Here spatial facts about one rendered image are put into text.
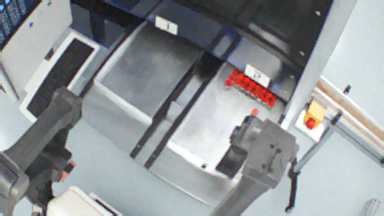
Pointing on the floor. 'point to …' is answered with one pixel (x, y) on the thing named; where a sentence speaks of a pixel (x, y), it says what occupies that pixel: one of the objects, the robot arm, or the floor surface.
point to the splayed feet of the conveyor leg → (292, 187)
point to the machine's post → (337, 19)
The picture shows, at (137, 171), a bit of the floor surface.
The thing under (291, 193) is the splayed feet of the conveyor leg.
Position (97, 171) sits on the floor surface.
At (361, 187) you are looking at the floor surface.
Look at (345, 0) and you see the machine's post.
